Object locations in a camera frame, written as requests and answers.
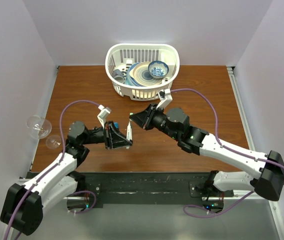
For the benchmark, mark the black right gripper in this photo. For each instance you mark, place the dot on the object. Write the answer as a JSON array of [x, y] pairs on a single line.
[[145, 118]]

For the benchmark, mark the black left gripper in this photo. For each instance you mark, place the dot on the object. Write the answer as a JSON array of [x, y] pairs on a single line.
[[107, 132]]

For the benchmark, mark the white pen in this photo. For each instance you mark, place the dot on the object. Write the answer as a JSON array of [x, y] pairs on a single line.
[[129, 131]]

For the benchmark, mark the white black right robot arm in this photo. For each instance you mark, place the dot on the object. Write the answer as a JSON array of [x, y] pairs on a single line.
[[262, 173]]

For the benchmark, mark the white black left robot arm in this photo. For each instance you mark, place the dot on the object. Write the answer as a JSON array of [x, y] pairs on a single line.
[[25, 205]]

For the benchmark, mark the beige blue plate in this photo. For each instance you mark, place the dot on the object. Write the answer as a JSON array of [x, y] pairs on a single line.
[[139, 76]]

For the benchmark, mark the white plastic dish basket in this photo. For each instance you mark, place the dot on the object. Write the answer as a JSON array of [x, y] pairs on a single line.
[[123, 55]]

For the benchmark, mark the blue patterned bowl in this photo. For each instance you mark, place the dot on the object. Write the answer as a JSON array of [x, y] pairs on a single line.
[[158, 69]]

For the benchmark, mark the grey blue mug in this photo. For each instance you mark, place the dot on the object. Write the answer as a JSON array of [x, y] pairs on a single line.
[[118, 76]]

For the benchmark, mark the clear wine glass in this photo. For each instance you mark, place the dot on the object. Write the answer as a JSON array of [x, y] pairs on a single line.
[[39, 127]]

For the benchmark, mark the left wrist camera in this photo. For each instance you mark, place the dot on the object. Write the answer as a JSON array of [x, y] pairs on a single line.
[[103, 114]]

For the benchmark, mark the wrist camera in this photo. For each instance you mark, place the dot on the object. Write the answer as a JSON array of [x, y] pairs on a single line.
[[103, 114], [165, 98]]

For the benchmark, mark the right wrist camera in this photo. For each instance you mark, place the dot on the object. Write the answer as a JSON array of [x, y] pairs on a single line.
[[165, 98]]

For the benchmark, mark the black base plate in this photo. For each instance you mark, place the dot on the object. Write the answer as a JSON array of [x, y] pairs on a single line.
[[147, 188]]

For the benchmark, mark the aluminium frame rail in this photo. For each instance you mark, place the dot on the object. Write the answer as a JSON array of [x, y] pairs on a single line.
[[273, 205]]

